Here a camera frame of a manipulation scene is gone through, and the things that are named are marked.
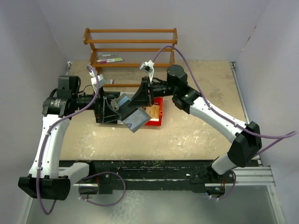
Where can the aluminium frame rail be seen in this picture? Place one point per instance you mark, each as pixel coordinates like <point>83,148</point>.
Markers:
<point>249,176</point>

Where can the light green marker pen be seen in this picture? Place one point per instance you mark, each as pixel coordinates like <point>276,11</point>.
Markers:
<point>116,60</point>

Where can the blue grey credit card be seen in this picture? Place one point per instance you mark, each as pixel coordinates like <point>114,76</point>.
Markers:
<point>136,120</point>

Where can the pink marker pen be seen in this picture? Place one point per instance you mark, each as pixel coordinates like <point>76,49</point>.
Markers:
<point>107,61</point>

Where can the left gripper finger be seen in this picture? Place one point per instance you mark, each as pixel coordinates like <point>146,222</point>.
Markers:
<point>109,116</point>
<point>109,102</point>

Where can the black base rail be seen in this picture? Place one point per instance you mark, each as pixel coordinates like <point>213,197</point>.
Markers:
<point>196,176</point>

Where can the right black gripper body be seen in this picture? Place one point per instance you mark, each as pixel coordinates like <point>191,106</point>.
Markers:
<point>151,94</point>

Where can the red plastic bin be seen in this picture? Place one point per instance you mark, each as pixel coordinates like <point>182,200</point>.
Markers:
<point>151,122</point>

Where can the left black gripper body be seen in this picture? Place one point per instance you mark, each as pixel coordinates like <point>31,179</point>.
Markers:
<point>97,108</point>

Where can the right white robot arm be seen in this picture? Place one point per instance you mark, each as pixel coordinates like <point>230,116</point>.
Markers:
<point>244,137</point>

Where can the grey card holder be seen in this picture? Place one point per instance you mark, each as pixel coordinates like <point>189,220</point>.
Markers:
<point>124,109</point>

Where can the wooden pieces in red bin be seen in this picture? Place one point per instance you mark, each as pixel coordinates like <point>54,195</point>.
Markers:
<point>153,111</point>

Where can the wooden slatted rack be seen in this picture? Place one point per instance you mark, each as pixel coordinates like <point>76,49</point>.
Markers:
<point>132,45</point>

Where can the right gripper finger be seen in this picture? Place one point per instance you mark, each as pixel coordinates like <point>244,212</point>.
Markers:
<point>142,92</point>
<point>138,102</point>

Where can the black plastic bin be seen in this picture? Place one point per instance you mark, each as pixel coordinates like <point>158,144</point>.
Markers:
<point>103,113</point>

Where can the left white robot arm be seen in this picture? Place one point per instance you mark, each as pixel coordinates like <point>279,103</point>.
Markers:
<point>44,180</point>

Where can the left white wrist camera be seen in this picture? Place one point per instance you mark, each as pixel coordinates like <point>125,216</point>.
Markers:
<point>100,81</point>

